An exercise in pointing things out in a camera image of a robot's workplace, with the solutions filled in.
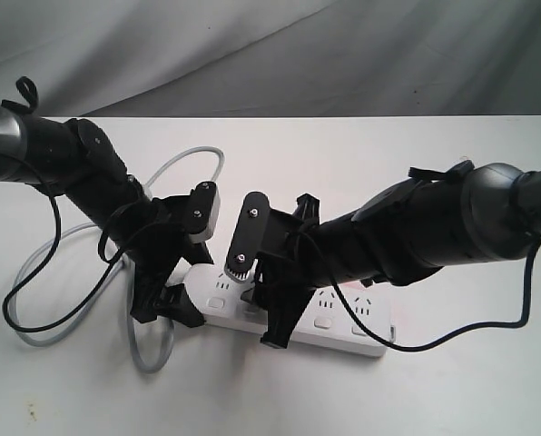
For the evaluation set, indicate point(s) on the white five-outlet power strip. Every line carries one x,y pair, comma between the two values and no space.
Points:
324,323

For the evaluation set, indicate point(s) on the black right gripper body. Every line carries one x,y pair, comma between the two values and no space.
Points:
290,263

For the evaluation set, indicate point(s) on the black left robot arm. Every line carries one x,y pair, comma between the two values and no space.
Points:
76,159

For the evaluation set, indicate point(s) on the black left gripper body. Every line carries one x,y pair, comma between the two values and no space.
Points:
150,233

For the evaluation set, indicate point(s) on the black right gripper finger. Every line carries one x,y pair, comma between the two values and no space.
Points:
249,295
284,311

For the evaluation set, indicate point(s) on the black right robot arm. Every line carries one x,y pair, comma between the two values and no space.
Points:
403,235

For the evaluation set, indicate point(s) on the white backdrop cloth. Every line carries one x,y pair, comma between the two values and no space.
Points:
274,58

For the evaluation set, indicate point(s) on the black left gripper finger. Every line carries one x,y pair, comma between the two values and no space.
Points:
174,303
196,253

